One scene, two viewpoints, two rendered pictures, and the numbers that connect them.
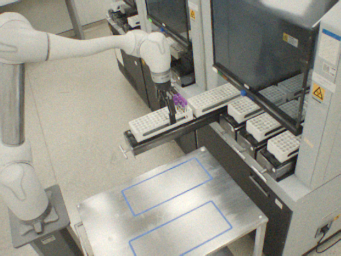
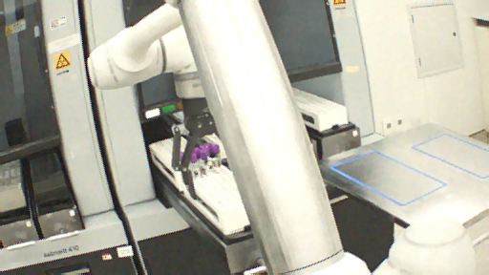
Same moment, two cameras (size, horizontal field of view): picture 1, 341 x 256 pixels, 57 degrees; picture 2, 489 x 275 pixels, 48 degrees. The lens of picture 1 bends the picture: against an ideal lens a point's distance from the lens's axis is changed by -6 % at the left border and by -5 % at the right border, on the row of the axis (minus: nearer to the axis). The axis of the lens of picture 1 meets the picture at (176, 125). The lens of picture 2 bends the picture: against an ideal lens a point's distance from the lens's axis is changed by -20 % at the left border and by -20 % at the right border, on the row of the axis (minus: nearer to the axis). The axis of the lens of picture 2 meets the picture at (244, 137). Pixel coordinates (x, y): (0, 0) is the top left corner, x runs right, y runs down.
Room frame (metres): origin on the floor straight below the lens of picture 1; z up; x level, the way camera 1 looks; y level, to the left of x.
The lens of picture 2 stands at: (1.11, 1.44, 1.37)
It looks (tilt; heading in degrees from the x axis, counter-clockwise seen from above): 17 degrees down; 273
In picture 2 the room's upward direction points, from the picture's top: 10 degrees counter-clockwise
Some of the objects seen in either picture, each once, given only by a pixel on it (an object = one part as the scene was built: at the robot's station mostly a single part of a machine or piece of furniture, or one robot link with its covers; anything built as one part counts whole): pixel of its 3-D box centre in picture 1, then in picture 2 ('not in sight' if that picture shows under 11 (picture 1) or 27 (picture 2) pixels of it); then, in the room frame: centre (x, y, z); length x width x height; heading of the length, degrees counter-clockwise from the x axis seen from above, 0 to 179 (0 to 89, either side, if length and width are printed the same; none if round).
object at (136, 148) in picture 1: (187, 119); (206, 202); (1.29, -0.06, 0.78); 0.73 x 0.14 x 0.09; 112
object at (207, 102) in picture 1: (217, 99); (180, 163); (1.36, -0.22, 0.83); 0.30 x 0.10 x 0.06; 112
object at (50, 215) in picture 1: (35, 213); not in sight; (0.87, 0.67, 0.73); 0.22 x 0.18 x 0.06; 22
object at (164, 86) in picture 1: (163, 87); (201, 115); (1.26, 0.03, 1.02); 0.08 x 0.07 x 0.09; 22
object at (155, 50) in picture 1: (156, 50); (181, 36); (1.27, 0.04, 1.20); 0.13 x 0.11 x 0.16; 27
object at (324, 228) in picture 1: (325, 229); not in sight; (0.84, -0.70, 0.29); 0.11 x 0.03 x 0.10; 112
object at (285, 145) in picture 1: (300, 139); (310, 112); (0.99, -0.53, 0.83); 0.30 x 0.10 x 0.06; 112
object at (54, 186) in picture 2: (186, 61); (50, 188); (1.75, -0.12, 0.85); 0.12 x 0.02 x 0.06; 22
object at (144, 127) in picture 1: (161, 120); (222, 198); (1.24, 0.07, 0.84); 0.30 x 0.10 x 0.06; 112
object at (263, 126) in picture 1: (277, 120); not in sight; (1.13, -0.47, 0.83); 0.30 x 0.10 x 0.06; 112
